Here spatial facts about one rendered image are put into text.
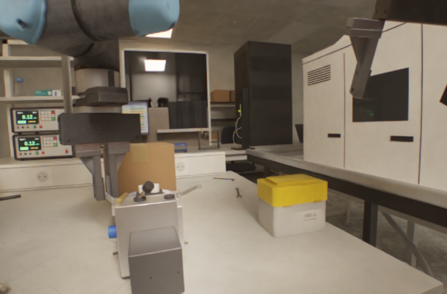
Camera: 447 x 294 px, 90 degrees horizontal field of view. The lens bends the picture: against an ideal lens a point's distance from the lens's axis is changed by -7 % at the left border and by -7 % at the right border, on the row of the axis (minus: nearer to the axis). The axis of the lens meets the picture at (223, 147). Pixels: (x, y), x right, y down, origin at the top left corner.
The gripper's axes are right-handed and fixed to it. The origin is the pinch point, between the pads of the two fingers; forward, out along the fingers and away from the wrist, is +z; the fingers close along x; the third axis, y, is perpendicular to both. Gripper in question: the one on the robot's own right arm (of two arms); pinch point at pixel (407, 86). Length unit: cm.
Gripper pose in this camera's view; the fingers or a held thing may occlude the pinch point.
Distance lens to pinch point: 42.2
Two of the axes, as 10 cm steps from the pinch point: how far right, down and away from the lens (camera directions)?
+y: -1.9, 4.8, -8.6
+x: 9.8, 1.1, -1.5
